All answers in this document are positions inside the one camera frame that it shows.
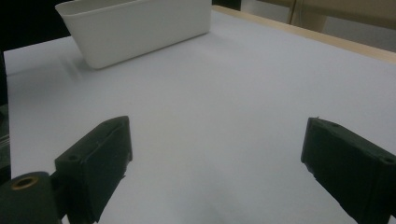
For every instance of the light wooden table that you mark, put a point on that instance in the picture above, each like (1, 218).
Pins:
(311, 32)

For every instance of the beige wooden shelf unit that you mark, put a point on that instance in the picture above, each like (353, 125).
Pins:
(336, 12)

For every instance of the white plastic storage box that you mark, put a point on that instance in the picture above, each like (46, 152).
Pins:
(140, 31)

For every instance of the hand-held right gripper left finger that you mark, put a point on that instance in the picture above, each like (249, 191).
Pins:
(99, 161)

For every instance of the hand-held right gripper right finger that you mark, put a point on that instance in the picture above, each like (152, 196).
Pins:
(348, 168)

